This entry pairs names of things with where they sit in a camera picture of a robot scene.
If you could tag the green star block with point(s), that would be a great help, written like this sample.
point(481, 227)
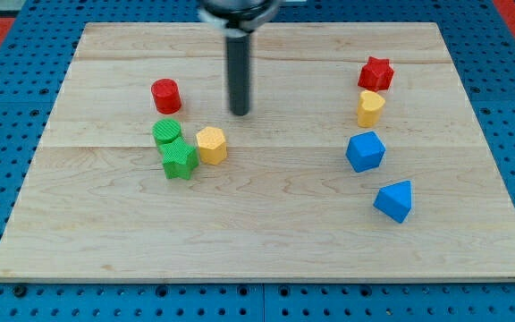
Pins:
point(179, 159)

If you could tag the blue triangle block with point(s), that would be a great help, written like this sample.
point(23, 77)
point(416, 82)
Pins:
point(395, 200)

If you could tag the green cylinder block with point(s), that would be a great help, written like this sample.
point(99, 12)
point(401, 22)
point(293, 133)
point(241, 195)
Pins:
point(166, 131)

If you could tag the red cylinder block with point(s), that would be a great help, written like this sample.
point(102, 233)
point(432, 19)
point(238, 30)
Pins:
point(166, 96)

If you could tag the red star block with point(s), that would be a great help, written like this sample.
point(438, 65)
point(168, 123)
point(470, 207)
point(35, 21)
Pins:
point(376, 74)

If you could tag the light wooden board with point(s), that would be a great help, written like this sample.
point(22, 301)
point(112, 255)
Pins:
point(285, 206)

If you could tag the yellow heart block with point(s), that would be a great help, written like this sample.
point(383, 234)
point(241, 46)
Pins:
point(370, 108)

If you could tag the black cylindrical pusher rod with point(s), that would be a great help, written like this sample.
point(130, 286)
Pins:
point(238, 74)

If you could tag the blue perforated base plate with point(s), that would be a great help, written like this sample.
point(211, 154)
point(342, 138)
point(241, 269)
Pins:
point(34, 58)

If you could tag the yellow hexagon block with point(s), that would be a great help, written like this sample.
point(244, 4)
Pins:
point(212, 145)

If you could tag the blue cube block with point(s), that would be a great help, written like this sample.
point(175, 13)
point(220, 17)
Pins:
point(365, 151)

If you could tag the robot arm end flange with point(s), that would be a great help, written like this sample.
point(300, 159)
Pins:
point(237, 18)

